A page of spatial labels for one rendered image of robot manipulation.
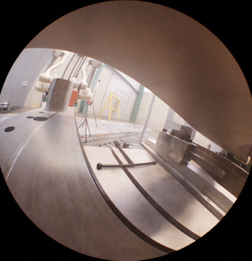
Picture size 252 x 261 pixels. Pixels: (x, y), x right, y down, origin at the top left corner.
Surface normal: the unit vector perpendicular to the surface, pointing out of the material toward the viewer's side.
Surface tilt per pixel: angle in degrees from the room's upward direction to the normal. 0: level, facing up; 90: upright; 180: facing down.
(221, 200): 72
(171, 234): 0
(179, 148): 90
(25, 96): 90
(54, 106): 90
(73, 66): 90
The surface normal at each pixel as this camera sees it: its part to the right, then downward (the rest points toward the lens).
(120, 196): 0.29, -0.94
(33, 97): 0.82, 0.34
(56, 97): 0.66, 0.33
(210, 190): -0.78, -0.50
